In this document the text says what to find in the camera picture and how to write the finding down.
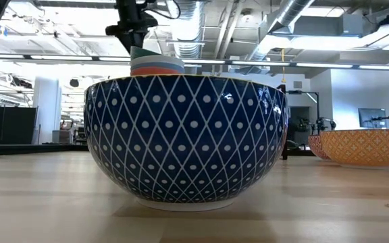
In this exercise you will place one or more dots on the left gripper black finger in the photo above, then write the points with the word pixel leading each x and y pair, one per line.
pixel 133 43

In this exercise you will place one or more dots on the plain green bowl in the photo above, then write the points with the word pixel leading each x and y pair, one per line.
pixel 140 52

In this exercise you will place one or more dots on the plain white bowl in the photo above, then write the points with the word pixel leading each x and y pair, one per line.
pixel 157 60

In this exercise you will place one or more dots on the plain blue bowl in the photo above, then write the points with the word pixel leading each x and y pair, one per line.
pixel 157 66

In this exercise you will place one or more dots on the plain red bowl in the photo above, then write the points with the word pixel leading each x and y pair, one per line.
pixel 154 72

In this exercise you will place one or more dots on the yellow bowl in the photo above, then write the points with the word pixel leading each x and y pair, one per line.
pixel 181 141

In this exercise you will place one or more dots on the blue white radial bowl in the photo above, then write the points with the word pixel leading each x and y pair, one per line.
pixel 316 146

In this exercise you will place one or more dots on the light blue bowl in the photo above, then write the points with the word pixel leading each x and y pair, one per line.
pixel 366 146

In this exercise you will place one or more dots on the small background robot arm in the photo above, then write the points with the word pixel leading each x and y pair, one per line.
pixel 385 118
pixel 323 123

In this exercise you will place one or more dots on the round black ceiling speaker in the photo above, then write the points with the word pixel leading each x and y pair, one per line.
pixel 74 82

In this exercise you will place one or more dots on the white room column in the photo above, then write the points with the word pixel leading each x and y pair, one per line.
pixel 47 108

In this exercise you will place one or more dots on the white ceiling sensor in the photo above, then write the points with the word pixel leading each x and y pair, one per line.
pixel 247 15

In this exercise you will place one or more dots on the long ceiling light strip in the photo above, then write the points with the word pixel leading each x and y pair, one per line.
pixel 265 63

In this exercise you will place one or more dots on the black room partition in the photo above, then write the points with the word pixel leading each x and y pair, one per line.
pixel 8 125

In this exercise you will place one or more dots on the yellow hanging tag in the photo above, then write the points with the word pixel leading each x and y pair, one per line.
pixel 283 67

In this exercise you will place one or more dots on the thin black metal stand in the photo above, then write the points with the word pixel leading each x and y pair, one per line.
pixel 317 111

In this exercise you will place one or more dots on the corrugated silver ceiling duct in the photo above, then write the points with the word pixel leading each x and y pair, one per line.
pixel 186 30

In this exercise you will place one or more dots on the rectangular grey ceiling duct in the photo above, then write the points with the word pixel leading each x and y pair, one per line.
pixel 326 25

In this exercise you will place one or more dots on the dark wall monitor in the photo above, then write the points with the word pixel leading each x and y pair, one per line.
pixel 371 117

